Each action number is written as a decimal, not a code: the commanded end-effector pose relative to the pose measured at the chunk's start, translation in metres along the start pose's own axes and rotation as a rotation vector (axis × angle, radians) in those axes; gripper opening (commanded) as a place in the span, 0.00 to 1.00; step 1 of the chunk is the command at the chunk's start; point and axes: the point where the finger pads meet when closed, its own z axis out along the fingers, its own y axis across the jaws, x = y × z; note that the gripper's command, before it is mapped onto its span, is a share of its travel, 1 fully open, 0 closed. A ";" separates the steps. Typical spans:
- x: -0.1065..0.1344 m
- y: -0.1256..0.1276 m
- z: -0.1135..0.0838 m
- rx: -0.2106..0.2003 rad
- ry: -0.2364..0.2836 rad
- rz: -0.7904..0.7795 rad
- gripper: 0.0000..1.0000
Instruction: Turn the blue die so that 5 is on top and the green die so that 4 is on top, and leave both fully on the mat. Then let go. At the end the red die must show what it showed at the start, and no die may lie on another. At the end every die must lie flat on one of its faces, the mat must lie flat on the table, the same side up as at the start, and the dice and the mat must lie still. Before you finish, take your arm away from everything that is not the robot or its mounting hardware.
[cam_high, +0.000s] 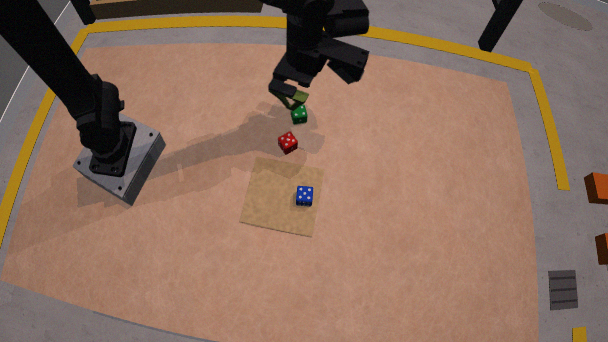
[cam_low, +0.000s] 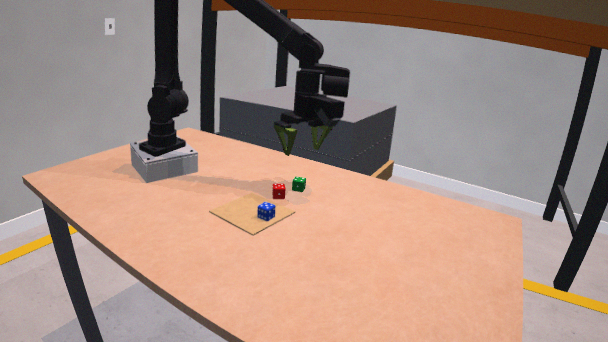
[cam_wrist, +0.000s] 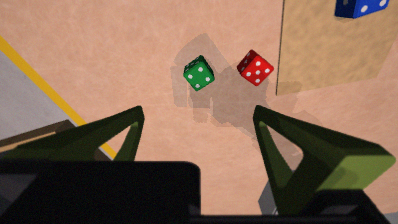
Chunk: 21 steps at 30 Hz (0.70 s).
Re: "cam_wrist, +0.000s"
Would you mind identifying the green die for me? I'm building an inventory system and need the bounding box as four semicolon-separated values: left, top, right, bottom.
183;55;215;91

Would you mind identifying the red die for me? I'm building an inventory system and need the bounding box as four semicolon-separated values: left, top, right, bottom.
237;50;274;86

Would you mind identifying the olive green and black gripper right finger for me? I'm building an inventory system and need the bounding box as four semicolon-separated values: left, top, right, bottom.
253;105;396;214

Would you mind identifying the blue die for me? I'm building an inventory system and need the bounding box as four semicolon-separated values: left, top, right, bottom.
334;0;389;19

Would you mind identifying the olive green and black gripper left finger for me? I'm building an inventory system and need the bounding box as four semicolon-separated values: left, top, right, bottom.
1;105;145;161

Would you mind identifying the tan flat mat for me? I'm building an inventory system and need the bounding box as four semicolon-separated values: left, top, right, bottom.
276;0;398;96

